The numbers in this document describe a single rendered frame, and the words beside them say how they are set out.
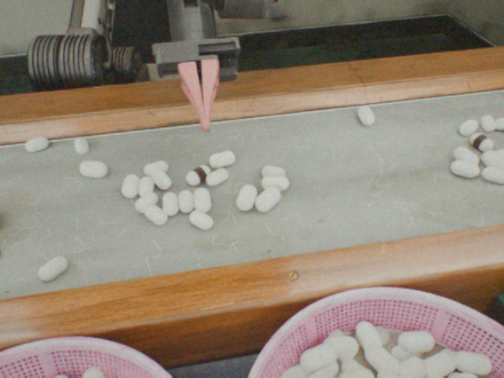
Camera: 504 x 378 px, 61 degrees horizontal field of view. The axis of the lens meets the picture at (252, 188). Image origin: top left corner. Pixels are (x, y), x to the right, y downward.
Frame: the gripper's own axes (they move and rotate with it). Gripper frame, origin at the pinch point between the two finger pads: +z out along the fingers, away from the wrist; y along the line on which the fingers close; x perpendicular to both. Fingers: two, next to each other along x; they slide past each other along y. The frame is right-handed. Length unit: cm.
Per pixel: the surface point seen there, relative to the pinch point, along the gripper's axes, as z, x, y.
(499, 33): -81, 148, 164
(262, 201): 10.2, 0.3, 5.5
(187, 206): 9.4, 1.7, -3.3
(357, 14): -117, 180, 103
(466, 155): 7.2, 2.6, 33.8
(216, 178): 6.0, 4.4, 0.6
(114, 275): 16.3, -2.0, -11.6
